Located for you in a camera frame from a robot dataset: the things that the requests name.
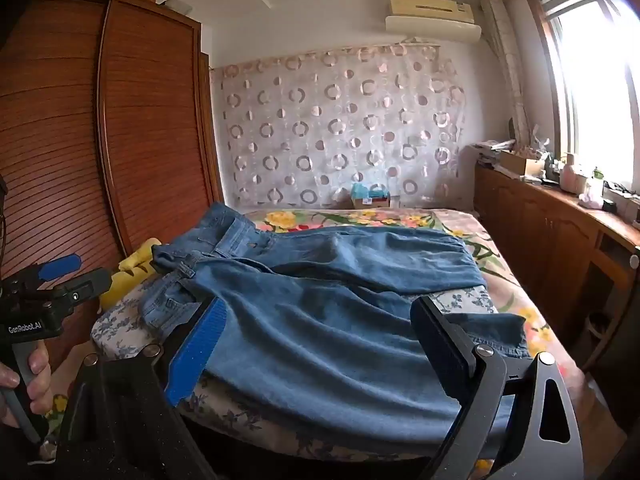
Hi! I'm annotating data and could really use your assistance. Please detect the blue floral bedsheet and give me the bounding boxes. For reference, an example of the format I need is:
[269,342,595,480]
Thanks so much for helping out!
[90,275,506,461]

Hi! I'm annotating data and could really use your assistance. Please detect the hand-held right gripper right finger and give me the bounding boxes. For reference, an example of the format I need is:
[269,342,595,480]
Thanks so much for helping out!
[410,296,586,480]

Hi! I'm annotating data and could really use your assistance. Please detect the person's left hand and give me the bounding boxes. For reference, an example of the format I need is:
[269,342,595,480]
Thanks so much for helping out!
[0,342,52,428]

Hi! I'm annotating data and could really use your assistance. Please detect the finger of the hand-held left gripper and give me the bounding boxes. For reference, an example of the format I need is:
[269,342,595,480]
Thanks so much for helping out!
[10,254,83,287]
[30,267,113,312]

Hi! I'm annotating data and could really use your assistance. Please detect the wall air conditioner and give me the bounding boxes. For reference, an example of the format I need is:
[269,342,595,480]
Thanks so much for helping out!
[385,0,482,43]

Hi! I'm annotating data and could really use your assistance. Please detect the open cardboard box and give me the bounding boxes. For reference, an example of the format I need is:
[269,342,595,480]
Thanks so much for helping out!
[500,150,546,178]

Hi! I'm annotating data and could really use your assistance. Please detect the wood-framed window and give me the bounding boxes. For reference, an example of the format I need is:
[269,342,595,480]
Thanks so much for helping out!
[522,0,640,231]

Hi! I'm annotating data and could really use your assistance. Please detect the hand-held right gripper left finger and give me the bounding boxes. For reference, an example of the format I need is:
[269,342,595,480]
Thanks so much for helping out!
[52,296,231,480]

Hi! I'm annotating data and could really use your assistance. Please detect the yellow plush toy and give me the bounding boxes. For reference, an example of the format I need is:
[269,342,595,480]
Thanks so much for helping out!
[99,240,163,311]

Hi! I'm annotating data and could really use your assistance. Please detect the circle-patterned sheer curtain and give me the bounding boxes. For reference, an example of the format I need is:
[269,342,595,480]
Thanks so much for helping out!
[210,42,468,211]

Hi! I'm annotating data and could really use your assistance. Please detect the pale pink bottle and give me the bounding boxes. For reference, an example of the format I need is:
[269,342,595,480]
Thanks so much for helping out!
[560,152,581,193]

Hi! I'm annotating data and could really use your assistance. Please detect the blue plastic bag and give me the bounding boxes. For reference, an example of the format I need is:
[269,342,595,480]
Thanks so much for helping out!
[350,182,390,201]

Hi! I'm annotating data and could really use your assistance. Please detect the tied beige window curtain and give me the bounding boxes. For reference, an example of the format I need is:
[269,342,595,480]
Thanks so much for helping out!
[481,0,538,148]

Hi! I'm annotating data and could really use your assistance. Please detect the blue denim pants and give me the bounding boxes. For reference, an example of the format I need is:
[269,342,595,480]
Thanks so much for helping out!
[137,202,533,456]

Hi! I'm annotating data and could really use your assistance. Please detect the wooden louvered wardrobe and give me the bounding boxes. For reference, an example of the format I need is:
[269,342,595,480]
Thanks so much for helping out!
[0,0,226,376]

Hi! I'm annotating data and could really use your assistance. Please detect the long wooden cabinet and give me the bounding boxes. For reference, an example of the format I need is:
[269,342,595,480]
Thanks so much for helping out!
[472,145,640,376]

